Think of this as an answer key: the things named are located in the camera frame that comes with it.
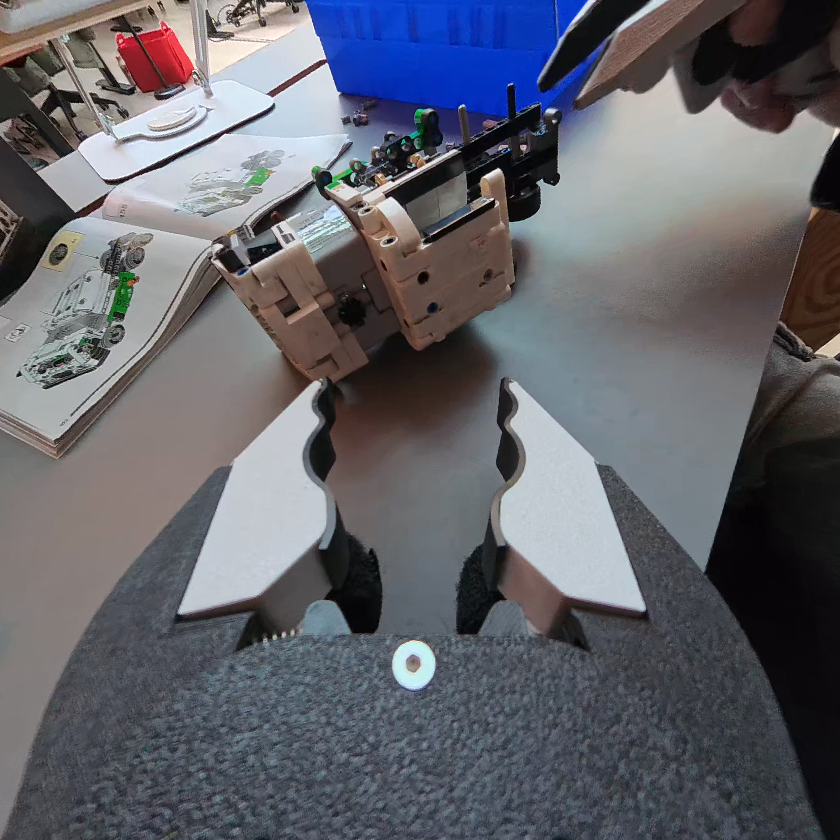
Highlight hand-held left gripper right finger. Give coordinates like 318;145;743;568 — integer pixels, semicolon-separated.
481;378;648;636

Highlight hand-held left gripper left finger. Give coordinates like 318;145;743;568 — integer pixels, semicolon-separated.
177;379;352;634

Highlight wooden board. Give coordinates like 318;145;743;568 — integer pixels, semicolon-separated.
781;209;840;352

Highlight red plastic bin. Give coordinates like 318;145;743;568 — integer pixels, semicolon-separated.
115;21;196;94

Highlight black pole stand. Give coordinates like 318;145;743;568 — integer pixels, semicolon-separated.
125;0;193;101

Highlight person's right hand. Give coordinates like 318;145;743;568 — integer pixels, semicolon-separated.
669;36;840;135

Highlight white lego truck model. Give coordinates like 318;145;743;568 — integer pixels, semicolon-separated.
210;84;564;383

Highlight person's dark trousers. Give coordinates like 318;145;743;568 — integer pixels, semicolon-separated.
707;453;840;840

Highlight white stand base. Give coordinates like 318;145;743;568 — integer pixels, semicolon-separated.
49;0;277;183

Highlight lego instruction booklet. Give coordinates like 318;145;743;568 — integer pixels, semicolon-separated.
0;131;352;459

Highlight blue plastic bin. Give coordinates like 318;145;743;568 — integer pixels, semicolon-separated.
305;0;614;112

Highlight person's grey sweater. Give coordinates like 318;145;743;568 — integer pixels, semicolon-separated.
748;322;840;526

